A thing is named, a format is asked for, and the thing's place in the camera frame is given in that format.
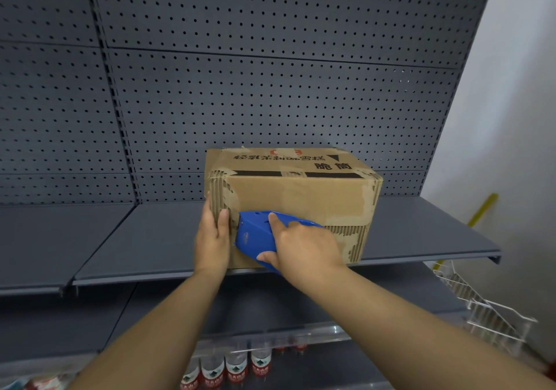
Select person's right hand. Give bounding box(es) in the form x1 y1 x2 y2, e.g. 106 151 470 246
256 212 348 293

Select person's left hand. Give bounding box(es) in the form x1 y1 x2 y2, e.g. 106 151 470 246
193 192 231 277

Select blue box cutter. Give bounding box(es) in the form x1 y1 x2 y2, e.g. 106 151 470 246
234 210 325 276

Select brown cardboard box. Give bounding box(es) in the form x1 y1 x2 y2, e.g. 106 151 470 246
204 147 384 270

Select person's left forearm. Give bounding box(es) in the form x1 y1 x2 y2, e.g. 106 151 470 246
66 269 226 390

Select person's right forearm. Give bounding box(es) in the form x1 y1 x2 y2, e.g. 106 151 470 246
302 265 556 390

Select clear plastic shelf edge strip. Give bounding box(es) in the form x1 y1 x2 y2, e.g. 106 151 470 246
191 319 353 356

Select grey metal shelf board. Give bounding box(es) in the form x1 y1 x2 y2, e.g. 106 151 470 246
72 196 503 289
0 203 138 297

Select row of red label bottles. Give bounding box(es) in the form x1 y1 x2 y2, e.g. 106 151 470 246
180 338 310 390

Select wide grey pegboard back panel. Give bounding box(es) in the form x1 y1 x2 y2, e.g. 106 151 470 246
87 0 497 204

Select grey slotted shelf upright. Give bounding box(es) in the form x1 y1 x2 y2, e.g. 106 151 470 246
83 0 142 204

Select narrow grey pegboard back panel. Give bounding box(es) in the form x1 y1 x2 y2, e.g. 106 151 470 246
0 0 139 206

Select colourful snack packets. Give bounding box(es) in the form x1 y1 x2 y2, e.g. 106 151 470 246
0 373 76 390

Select yellow stick handle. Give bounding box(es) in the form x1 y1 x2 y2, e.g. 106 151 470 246
434 192 500 271

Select white wire rack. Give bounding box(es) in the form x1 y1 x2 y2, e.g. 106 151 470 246
432 260 539 356

